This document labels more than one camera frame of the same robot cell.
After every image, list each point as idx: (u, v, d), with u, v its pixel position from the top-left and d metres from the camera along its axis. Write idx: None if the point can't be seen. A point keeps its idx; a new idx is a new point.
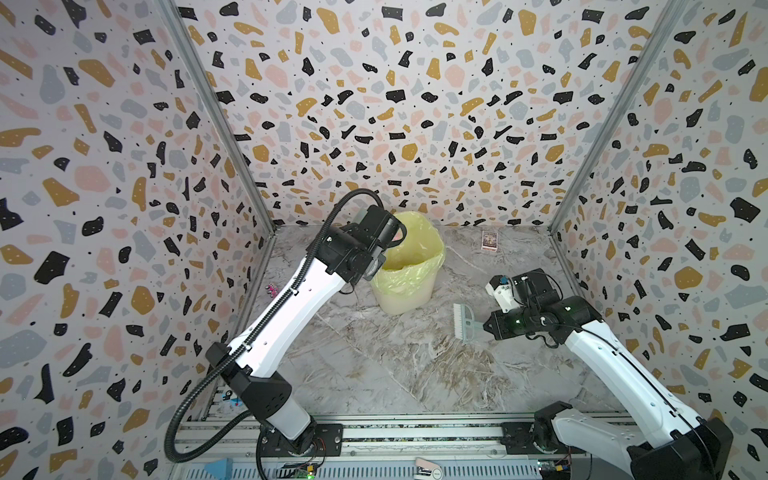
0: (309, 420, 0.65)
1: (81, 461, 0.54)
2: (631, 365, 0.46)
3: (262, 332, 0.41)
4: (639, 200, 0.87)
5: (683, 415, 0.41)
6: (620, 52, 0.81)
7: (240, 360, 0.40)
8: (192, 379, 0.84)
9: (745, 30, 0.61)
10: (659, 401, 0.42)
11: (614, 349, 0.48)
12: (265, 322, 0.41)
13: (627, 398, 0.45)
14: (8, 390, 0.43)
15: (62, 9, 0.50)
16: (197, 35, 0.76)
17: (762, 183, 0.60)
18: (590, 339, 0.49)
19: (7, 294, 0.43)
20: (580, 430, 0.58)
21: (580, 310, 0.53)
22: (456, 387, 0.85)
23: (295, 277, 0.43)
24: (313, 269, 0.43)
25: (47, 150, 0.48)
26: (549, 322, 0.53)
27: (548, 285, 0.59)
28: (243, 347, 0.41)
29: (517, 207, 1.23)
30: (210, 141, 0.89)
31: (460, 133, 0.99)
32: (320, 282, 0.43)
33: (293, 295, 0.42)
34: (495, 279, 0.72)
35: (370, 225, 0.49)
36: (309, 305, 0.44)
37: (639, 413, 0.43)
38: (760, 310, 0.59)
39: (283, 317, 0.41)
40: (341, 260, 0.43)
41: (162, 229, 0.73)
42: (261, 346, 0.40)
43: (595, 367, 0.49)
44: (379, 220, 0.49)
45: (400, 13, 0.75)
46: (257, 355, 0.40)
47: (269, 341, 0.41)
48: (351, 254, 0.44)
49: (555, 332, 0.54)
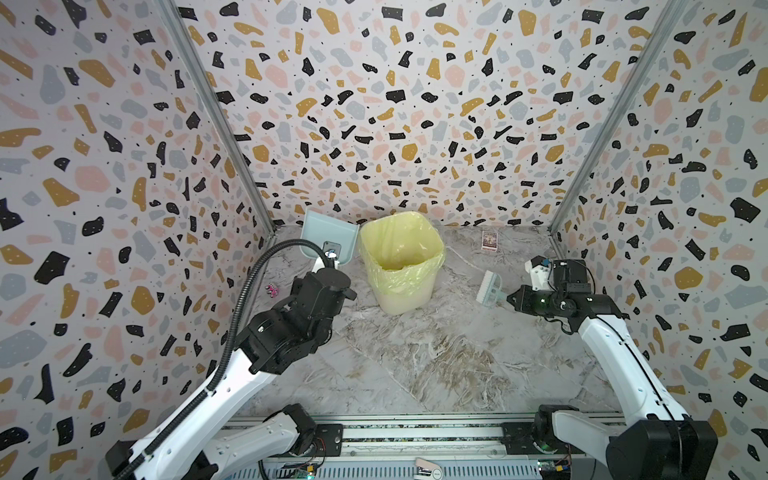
0: (296, 433, 0.62)
1: (81, 461, 0.54)
2: (632, 355, 0.47)
3: (168, 439, 0.37)
4: (639, 201, 0.87)
5: (668, 405, 0.42)
6: (620, 52, 0.81)
7: (139, 469, 0.36)
8: (193, 379, 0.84)
9: (745, 30, 0.61)
10: (647, 386, 0.44)
11: (622, 340, 0.49)
12: (170, 428, 0.38)
13: (617, 384, 0.46)
14: (8, 390, 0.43)
15: (62, 9, 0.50)
16: (198, 35, 0.76)
17: (762, 183, 0.60)
18: (599, 327, 0.51)
19: (7, 294, 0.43)
20: (575, 424, 0.58)
21: (601, 304, 0.55)
22: (456, 387, 0.85)
23: (213, 376, 0.40)
24: (237, 367, 0.40)
25: (48, 150, 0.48)
26: (566, 308, 0.56)
27: (585, 277, 0.60)
28: (141, 456, 0.37)
29: (517, 207, 1.23)
30: (210, 140, 0.89)
31: (460, 133, 0.99)
32: (241, 380, 0.39)
33: (208, 397, 0.38)
34: (536, 260, 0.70)
35: (306, 301, 0.42)
36: (227, 409, 0.40)
37: (627, 400, 0.44)
38: (761, 310, 0.59)
39: (196, 423, 0.38)
40: (270, 356, 0.40)
41: (162, 229, 0.73)
42: (162, 456, 0.36)
43: (598, 354, 0.51)
44: (311, 301, 0.43)
45: (400, 13, 0.75)
46: (154, 467, 0.36)
47: (173, 448, 0.37)
48: (282, 348, 0.41)
49: (572, 318, 0.57)
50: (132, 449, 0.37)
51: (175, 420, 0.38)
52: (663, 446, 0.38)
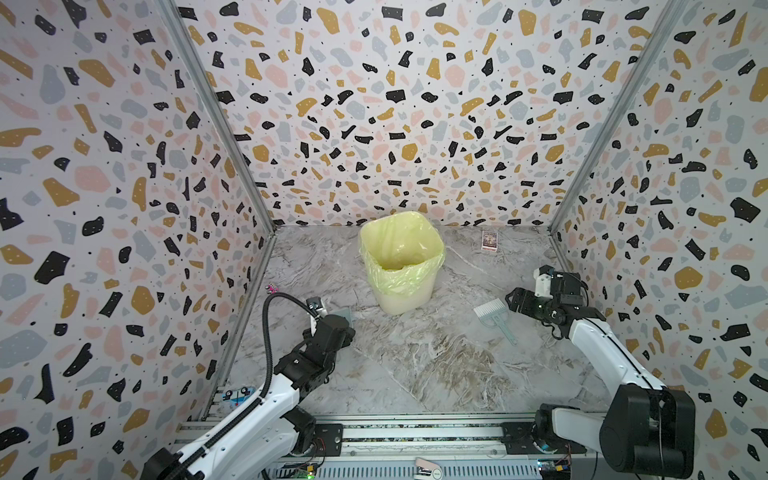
0: (295, 433, 0.62)
1: (81, 460, 0.54)
2: (614, 344, 0.53)
3: (223, 437, 0.45)
4: (639, 201, 0.87)
5: (646, 377, 0.46)
6: (620, 52, 0.81)
7: (194, 465, 0.41)
8: (193, 379, 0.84)
9: (745, 30, 0.61)
10: (628, 365, 0.48)
11: (603, 333, 0.55)
12: (224, 427, 0.46)
13: (606, 371, 0.49)
14: (8, 389, 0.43)
15: (62, 10, 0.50)
16: (197, 35, 0.76)
17: (762, 183, 0.60)
18: (587, 328, 0.57)
19: (7, 294, 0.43)
20: (575, 417, 0.58)
21: (586, 312, 0.61)
22: (456, 387, 0.85)
23: (261, 388, 0.52)
24: (279, 383, 0.53)
25: (48, 150, 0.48)
26: (558, 317, 0.63)
27: (577, 289, 0.66)
28: (199, 451, 0.43)
29: (517, 207, 1.23)
30: (210, 140, 0.89)
31: (460, 133, 0.99)
32: (284, 392, 0.52)
33: (258, 404, 0.50)
34: (542, 268, 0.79)
35: (322, 341, 0.60)
36: (270, 416, 0.51)
37: (613, 378, 0.47)
38: (760, 311, 0.59)
39: (246, 426, 0.47)
40: (303, 380, 0.55)
41: (162, 229, 0.73)
42: (218, 451, 0.43)
43: (586, 350, 0.56)
44: (325, 338, 0.60)
45: (400, 13, 0.75)
46: (211, 462, 0.42)
47: (227, 446, 0.44)
48: (311, 377, 0.57)
49: (563, 325, 0.63)
50: (180, 452, 0.42)
51: (228, 422, 0.47)
52: (644, 407, 0.41)
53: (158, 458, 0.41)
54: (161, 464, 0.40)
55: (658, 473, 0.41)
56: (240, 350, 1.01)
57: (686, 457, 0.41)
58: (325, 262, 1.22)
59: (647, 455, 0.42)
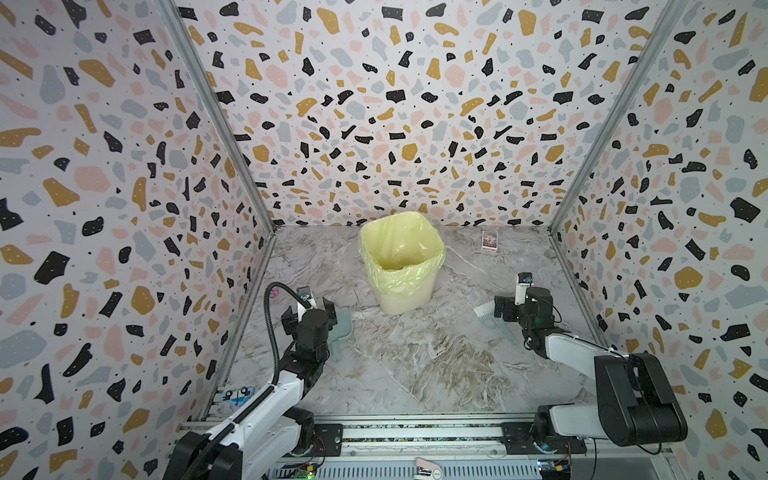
0: (298, 426, 0.63)
1: (81, 461, 0.54)
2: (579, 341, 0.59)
3: (248, 416, 0.48)
4: (639, 201, 0.87)
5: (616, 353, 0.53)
6: (620, 52, 0.81)
7: (225, 439, 0.43)
8: (193, 380, 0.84)
9: (745, 30, 0.61)
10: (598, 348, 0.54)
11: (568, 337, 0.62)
12: (248, 408, 0.49)
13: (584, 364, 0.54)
14: (8, 390, 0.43)
15: (62, 10, 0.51)
16: (197, 35, 0.76)
17: (762, 183, 0.60)
18: (556, 335, 0.64)
19: (7, 294, 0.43)
20: (570, 409, 0.59)
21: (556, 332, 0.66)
22: (456, 387, 0.85)
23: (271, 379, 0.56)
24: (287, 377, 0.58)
25: (47, 150, 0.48)
26: (534, 342, 0.69)
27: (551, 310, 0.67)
28: (228, 427, 0.45)
29: (517, 207, 1.23)
30: (210, 140, 0.89)
31: (460, 133, 0.99)
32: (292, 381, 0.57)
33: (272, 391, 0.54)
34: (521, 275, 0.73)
35: (306, 342, 0.62)
36: (282, 403, 0.54)
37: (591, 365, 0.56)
38: (760, 310, 0.59)
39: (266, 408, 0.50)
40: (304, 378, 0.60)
41: (162, 229, 0.73)
42: (245, 427, 0.46)
43: (563, 358, 0.61)
44: (308, 338, 0.61)
45: (400, 13, 0.75)
46: (241, 436, 0.44)
47: (252, 423, 0.47)
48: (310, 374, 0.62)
49: (539, 349, 0.68)
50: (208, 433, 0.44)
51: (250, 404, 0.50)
52: (621, 371, 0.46)
53: (186, 440, 0.42)
54: (190, 445, 0.41)
55: (659, 437, 0.43)
56: (240, 350, 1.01)
57: (677, 418, 0.43)
58: (325, 262, 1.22)
59: (641, 417, 0.44)
